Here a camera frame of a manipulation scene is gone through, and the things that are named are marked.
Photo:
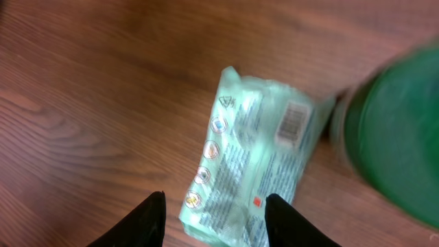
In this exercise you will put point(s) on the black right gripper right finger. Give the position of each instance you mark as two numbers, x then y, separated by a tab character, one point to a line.
286	227

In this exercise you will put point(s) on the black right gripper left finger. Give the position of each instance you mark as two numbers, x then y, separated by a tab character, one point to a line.
144	226

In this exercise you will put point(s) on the teal wet wipes pack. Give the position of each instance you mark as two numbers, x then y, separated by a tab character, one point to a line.
260	137

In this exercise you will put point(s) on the green lid jar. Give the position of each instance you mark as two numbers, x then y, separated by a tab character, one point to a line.
386	128

